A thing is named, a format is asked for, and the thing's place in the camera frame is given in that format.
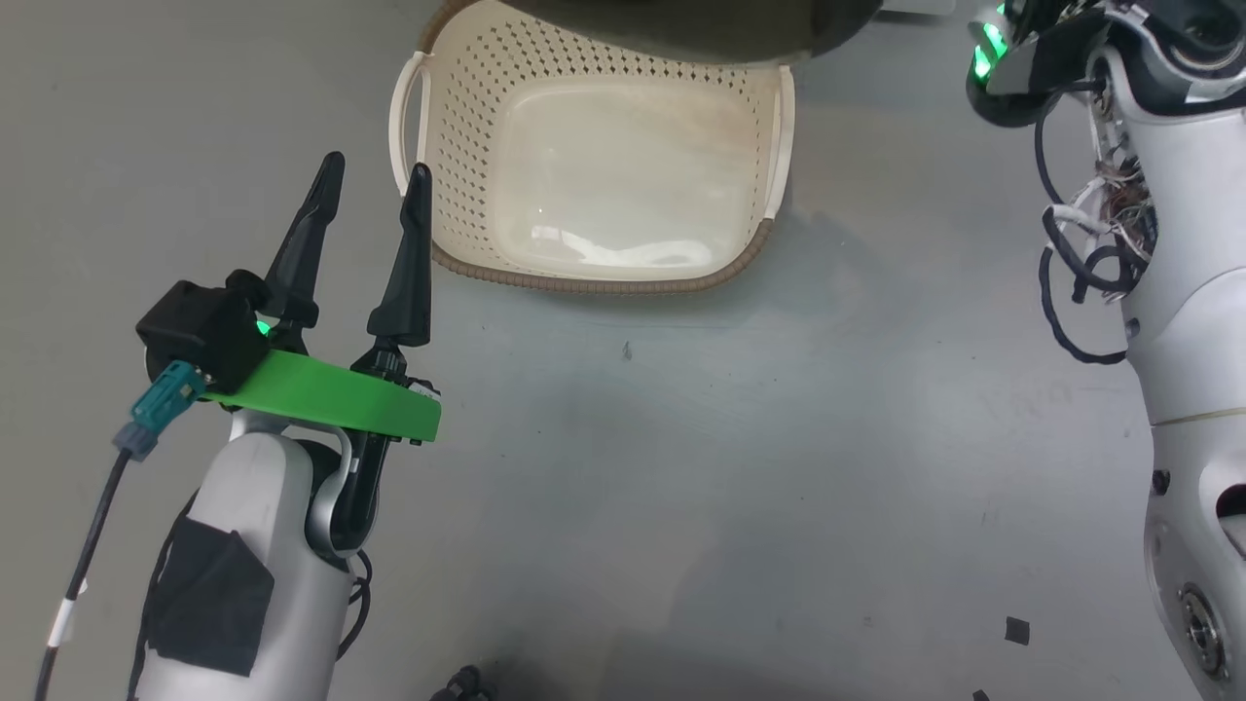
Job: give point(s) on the cream perforated laundry basket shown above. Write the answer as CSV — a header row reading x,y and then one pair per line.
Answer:
x,y
604,175

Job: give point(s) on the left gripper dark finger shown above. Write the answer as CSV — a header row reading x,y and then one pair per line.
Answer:
x,y
411,273
307,243

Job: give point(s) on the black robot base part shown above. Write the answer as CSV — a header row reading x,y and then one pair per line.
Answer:
x,y
467,684

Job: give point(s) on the washing machine door dark rim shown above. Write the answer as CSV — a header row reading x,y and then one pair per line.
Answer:
x,y
701,29

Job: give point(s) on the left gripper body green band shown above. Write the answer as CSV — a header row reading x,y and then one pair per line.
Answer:
x,y
331,394

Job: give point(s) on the black tape scrap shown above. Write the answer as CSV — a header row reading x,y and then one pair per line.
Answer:
x,y
1017,631

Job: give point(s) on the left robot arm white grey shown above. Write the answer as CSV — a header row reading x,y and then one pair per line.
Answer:
x,y
243,487

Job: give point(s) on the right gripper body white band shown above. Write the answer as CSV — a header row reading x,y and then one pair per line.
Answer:
x,y
1032,63

